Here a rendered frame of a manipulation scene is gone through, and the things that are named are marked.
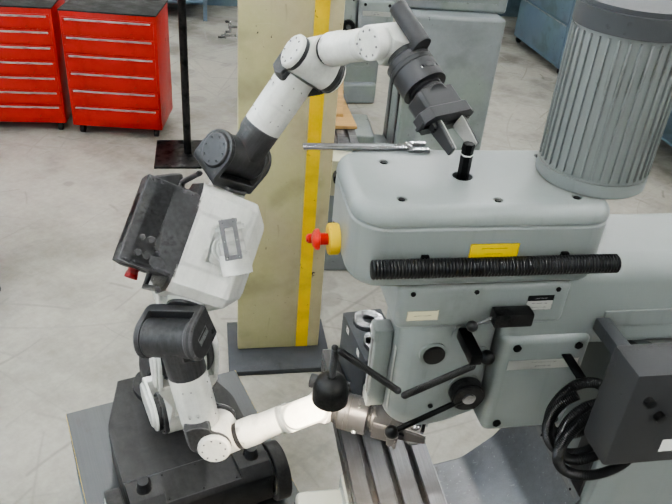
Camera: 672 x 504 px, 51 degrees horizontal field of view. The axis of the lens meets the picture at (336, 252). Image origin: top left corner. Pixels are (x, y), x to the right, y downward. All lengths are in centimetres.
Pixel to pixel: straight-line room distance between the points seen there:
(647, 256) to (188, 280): 95
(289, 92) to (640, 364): 90
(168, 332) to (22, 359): 233
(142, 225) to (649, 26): 104
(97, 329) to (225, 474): 175
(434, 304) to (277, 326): 239
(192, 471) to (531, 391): 127
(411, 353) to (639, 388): 43
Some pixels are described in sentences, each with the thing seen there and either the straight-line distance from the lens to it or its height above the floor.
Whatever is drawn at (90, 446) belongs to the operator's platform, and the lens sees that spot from 281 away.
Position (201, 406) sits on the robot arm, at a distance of 168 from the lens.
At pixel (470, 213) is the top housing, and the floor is 188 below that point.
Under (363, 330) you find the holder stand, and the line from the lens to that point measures 204.
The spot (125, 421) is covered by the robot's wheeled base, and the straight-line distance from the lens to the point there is 264.
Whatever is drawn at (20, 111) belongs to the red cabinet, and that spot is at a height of 18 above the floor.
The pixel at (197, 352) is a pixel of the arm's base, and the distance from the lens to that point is 158.
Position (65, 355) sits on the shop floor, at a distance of 384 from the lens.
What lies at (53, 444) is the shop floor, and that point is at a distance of 341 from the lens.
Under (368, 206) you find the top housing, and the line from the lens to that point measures 117.
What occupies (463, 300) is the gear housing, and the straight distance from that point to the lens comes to 131.
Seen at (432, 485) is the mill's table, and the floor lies 99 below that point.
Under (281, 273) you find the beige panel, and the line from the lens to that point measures 344.
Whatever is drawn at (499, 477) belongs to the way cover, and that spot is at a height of 99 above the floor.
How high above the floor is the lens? 244
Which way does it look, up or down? 32 degrees down
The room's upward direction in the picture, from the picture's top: 5 degrees clockwise
